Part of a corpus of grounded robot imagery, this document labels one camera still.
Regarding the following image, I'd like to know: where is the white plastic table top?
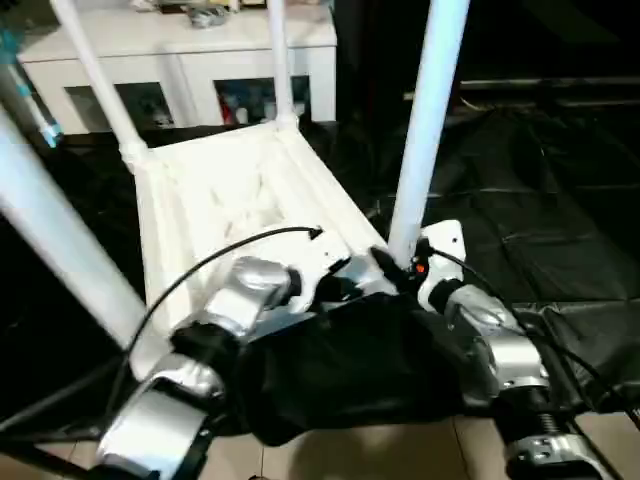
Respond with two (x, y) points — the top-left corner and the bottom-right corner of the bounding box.
(120, 118), (401, 379)

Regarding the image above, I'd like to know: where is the black plastic mat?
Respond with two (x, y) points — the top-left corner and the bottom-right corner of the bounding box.
(0, 105), (640, 446)

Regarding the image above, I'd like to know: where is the white sideboard cabinet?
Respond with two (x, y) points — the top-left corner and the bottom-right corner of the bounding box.
(18, 5), (339, 133)

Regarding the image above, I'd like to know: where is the grey toy figure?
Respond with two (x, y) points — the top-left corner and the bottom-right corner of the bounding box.
(186, 4), (233, 29)

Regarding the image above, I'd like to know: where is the beige curtain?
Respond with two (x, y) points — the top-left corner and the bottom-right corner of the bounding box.
(0, 30), (61, 151)

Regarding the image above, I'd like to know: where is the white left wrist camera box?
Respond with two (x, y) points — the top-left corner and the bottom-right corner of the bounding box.
(288, 228), (355, 309)

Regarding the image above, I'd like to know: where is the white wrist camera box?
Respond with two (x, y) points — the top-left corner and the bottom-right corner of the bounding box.
(412, 221), (467, 311)
(288, 228), (355, 309)

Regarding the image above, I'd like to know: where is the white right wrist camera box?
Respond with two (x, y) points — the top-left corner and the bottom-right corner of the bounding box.
(412, 221), (467, 311)

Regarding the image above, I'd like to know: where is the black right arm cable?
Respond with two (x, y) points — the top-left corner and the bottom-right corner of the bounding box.
(430, 247), (640, 421)

